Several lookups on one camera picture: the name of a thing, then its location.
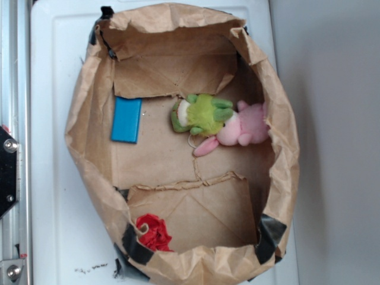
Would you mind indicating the pink plush bunny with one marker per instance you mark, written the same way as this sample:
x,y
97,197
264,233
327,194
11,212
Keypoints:
x,y
246,126

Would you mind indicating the red crumpled paper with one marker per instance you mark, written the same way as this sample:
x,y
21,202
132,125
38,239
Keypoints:
x,y
156,236

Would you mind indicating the blue rectangular block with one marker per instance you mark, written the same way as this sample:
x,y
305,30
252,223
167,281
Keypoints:
x,y
126,120

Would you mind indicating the metal corner bracket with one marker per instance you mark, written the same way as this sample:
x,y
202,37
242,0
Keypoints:
x,y
12,272

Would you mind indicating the brown paper bag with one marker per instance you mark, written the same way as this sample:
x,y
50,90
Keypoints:
x,y
229,212

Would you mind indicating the aluminium frame rail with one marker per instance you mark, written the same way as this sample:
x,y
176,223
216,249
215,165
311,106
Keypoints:
x,y
15,105

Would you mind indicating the green plush frog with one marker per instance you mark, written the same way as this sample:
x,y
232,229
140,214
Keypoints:
x,y
201,114

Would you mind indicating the black hexagonal mounting plate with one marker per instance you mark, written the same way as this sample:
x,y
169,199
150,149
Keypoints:
x,y
9,172

